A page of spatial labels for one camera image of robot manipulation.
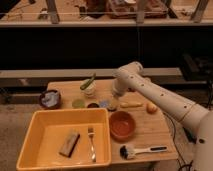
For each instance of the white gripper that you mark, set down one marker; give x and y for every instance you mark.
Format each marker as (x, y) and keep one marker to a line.
(118, 90)

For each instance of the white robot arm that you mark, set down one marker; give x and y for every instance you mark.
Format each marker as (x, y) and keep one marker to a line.
(194, 117)

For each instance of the yellow corn cob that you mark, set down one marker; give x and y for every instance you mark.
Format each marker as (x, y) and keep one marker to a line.
(130, 104)

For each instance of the dark red grapes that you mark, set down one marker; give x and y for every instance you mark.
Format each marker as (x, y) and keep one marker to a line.
(131, 89)

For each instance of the small dark brown dish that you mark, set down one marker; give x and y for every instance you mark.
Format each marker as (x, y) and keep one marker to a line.
(93, 105)

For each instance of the orange clay bowl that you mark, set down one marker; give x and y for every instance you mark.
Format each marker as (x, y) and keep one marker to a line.
(122, 126)

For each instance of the white cup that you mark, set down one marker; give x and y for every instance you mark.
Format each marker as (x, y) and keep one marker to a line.
(90, 91)

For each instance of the green vegetable in cup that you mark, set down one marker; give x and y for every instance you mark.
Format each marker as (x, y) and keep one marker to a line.
(88, 82)

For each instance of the small green dish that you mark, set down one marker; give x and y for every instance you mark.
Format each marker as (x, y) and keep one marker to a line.
(78, 103)

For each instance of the silver metal fork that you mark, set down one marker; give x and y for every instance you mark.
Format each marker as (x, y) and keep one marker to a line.
(91, 137)

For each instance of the yellow onion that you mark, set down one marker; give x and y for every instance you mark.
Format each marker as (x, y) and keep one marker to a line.
(151, 108)

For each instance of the brown wooden block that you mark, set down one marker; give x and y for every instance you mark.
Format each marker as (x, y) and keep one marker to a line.
(69, 144)

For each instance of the dark bowl with cloth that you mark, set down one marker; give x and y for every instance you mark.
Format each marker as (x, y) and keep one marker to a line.
(50, 99)

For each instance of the yellow plastic tub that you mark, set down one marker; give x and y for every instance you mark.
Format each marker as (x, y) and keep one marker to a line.
(47, 132)

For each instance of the white handled dish brush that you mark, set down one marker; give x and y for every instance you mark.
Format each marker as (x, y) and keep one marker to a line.
(128, 152)

